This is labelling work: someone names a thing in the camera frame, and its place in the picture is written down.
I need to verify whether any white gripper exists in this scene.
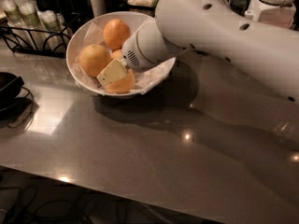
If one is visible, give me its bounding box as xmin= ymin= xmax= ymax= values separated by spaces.
xmin=96 ymin=31 xmax=156 ymax=86

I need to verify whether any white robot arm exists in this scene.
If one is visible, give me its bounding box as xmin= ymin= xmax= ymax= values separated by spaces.
xmin=97 ymin=0 xmax=299 ymax=105

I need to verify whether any small middle orange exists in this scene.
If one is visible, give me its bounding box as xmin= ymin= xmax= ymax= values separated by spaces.
xmin=111 ymin=49 xmax=123 ymax=59

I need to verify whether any white paper bowl liner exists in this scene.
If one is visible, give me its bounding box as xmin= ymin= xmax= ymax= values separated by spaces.
xmin=73 ymin=17 xmax=176 ymax=95

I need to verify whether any white bowl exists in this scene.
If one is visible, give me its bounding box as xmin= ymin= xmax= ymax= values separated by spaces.
xmin=65 ymin=10 xmax=177 ymax=98

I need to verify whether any right paper cup stack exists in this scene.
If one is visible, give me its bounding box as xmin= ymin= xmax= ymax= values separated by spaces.
xmin=37 ymin=10 xmax=64 ymax=53

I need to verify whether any paper cup stack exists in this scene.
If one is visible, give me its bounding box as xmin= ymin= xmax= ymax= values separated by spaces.
xmin=37 ymin=10 xmax=64 ymax=53
xmin=19 ymin=3 xmax=40 ymax=29
xmin=1 ymin=0 xmax=25 ymax=28

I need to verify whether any black condiment shelf rack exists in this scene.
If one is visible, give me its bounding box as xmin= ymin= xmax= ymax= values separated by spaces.
xmin=124 ymin=0 xmax=163 ymax=17

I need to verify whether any white cylindrical container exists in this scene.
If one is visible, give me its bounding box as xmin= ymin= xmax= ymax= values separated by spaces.
xmin=86 ymin=0 xmax=107 ymax=19

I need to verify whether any middle paper cup stack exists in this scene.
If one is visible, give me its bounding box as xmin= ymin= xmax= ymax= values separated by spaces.
xmin=19 ymin=3 xmax=40 ymax=29

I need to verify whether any left paper cup stack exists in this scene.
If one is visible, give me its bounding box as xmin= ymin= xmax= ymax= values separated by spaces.
xmin=1 ymin=0 xmax=25 ymax=28

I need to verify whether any white appliance with plates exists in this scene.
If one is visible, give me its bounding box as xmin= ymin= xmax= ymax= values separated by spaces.
xmin=245 ymin=0 xmax=296 ymax=29

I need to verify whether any black wire cup rack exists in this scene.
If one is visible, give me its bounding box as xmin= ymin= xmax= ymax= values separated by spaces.
xmin=0 ymin=13 xmax=80 ymax=58

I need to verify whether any black pan with wire stand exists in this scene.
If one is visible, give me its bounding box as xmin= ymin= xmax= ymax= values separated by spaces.
xmin=0 ymin=72 xmax=35 ymax=128

